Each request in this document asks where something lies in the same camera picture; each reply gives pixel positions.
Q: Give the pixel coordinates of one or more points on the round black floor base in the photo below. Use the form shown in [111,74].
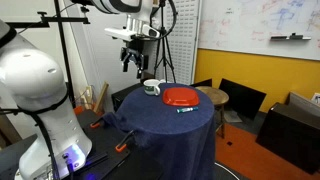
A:
[221,173]

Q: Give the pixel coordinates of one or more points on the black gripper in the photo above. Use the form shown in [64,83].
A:
[135,50]

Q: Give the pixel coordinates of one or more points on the whiteboard marker tray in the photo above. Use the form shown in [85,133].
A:
[290,37]

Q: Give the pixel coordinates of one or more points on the orange object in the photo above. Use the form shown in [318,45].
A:
[79,110]

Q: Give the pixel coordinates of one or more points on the whiteboard with scribbles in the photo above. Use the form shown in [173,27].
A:
[250,20]

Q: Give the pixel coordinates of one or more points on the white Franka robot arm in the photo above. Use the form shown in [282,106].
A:
[33,76]

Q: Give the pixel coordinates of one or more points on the small black leaning panel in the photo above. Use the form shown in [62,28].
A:
[204,83]

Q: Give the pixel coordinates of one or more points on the teal and white marker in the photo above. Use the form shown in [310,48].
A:
[186,109]

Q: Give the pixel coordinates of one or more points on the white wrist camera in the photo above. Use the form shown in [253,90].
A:
[116,33]

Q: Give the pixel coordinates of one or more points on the black camera stand pole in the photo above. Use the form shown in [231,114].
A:
[63,50]

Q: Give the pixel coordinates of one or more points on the round wooden stool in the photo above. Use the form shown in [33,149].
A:
[216,95]

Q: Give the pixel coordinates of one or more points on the green and white mug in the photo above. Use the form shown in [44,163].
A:
[150,88]

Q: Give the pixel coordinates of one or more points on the blue tablecloth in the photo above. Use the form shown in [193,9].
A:
[166,140]

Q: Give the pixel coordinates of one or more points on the wooden planks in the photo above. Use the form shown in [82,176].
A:
[101,98]

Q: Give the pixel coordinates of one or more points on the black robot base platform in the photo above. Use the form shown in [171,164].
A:
[106,140]

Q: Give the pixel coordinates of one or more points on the grey panel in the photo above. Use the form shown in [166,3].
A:
[305,105]

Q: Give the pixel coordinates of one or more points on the black cabinet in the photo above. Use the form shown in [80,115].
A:
[123,96]

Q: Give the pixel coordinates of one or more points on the large black leaning panel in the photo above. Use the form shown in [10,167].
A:
[243,98]

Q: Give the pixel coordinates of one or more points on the red square plate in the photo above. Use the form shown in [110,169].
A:
[180,96]

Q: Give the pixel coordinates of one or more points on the orange and black clamp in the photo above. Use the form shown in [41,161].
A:
[95,125]
[120,147]

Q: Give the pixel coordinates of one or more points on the large black box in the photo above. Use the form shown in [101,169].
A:
[286,140]

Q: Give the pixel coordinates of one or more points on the black tripod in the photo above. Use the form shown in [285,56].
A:
[163,33]

